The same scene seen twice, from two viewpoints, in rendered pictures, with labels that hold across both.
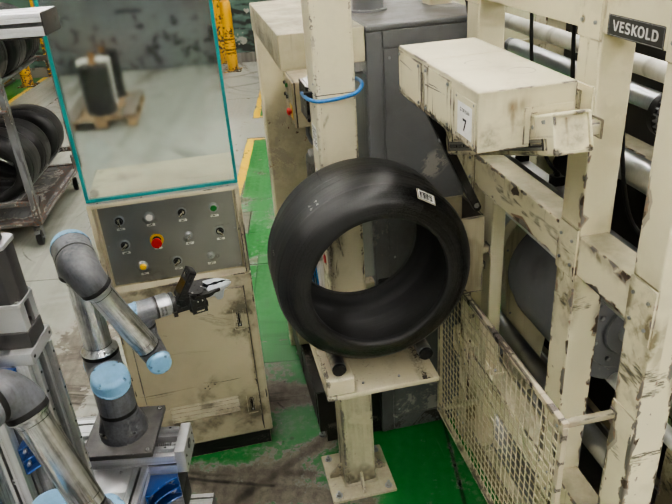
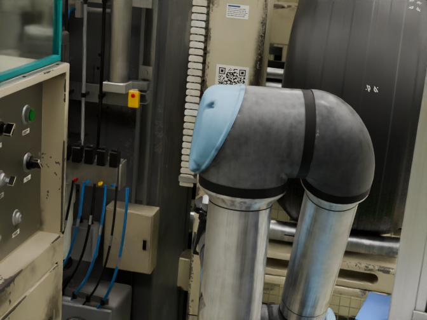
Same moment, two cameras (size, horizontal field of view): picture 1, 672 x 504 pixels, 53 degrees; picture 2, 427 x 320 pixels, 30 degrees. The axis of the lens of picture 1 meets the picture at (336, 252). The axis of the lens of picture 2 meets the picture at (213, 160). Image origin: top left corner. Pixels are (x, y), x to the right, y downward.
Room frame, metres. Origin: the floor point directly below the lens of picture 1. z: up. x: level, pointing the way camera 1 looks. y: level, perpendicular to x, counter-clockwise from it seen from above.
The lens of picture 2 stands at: (1.49, 1.73, 1.55)
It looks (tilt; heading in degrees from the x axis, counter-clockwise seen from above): 16 degrees down; 291
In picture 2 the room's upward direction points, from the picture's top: 5 degrees clockwise
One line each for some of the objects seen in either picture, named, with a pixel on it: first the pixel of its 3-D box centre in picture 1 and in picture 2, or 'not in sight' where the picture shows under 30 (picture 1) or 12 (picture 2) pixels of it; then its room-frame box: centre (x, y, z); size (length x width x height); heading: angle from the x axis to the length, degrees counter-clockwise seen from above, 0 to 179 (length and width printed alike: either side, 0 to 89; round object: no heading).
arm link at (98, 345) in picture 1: (89, 312); (234, 280); (1.81, 0.78, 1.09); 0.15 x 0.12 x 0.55; 26
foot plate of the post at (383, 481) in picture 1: (357, 470); not in sight; (2.12, -0.02, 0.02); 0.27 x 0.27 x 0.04; 10
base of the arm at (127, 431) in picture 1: (121, 418); not in sight; (1.69, 0.72, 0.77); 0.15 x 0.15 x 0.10
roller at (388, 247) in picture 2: (328, 339); (326, 237); (1.84, 0.05, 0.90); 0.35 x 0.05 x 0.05; 10
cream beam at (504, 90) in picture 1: (474, 88); not in sight; (1.80, -0.40, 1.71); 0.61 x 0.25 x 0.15; 10
